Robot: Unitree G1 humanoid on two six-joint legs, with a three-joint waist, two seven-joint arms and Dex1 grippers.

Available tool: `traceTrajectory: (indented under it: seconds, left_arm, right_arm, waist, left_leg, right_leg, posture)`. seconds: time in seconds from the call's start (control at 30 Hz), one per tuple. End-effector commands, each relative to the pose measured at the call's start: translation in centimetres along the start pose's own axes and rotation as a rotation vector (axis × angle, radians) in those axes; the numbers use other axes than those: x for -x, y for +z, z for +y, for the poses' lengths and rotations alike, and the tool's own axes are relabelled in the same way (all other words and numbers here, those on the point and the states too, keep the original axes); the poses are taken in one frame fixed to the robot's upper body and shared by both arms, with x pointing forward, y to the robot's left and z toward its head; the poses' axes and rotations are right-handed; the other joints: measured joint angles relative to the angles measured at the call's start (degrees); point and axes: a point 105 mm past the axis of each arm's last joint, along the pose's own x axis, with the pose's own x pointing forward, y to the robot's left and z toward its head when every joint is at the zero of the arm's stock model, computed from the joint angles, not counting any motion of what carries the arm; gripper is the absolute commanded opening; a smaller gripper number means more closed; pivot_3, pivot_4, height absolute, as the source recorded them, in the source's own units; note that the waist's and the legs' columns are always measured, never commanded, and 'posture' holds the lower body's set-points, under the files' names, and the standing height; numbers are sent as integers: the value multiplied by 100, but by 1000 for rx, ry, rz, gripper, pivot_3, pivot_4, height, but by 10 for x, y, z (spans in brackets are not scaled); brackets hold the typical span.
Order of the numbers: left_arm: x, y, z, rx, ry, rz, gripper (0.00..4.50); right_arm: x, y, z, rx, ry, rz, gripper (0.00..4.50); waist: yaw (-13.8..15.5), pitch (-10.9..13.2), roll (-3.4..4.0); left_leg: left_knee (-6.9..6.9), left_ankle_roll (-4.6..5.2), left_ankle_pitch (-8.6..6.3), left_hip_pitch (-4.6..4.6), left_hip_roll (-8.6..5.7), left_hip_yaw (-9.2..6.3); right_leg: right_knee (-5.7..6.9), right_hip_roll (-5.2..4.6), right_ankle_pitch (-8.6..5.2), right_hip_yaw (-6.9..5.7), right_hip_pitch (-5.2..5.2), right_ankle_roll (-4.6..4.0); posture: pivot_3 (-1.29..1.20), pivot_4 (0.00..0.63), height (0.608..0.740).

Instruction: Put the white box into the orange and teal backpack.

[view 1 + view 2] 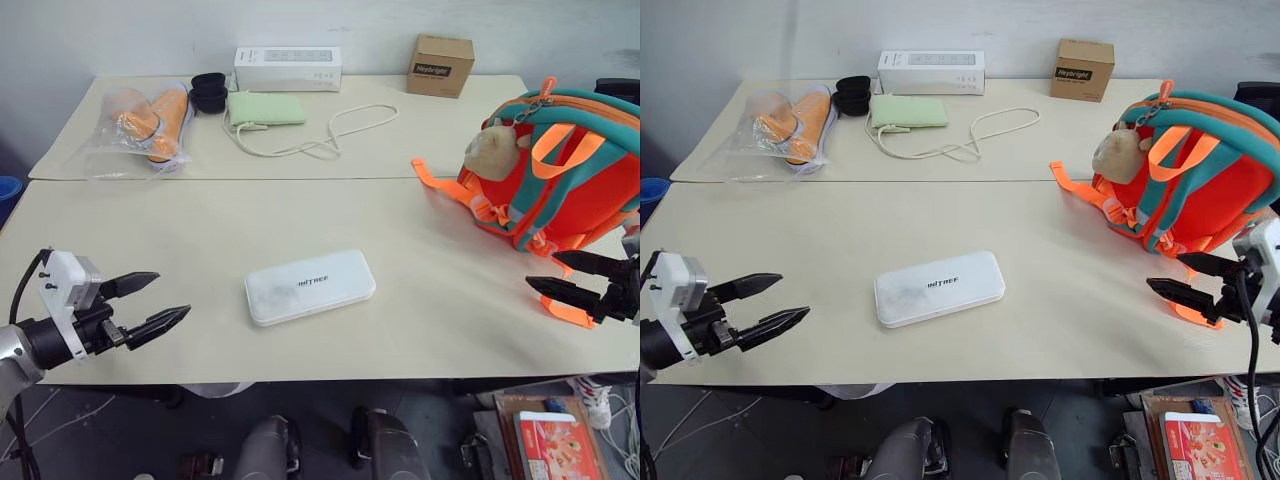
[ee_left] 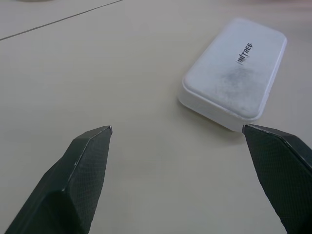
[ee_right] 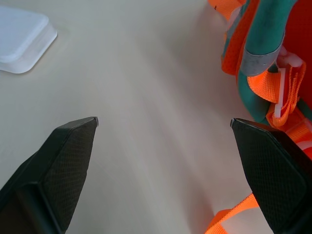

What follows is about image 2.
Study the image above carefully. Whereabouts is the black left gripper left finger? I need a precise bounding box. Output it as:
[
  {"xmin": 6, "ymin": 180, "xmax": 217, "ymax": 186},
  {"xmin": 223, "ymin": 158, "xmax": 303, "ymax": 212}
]
[{"xmin": 4, "ymin": 125, "xmax": 113, "ymax": 234}]

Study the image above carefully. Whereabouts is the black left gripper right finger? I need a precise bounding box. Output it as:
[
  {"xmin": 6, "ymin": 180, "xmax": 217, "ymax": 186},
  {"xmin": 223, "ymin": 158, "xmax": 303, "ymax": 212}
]
[{"xmin": 242, "ymin": 123, "xmax": 312, "ymax": 234}]

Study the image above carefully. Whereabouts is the white rectangular box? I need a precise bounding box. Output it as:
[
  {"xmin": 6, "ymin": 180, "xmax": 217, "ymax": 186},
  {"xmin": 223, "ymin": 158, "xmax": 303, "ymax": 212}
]
[{"xmin": 177, "ymin": 17, "xmax": 288, "ymax": 132}]

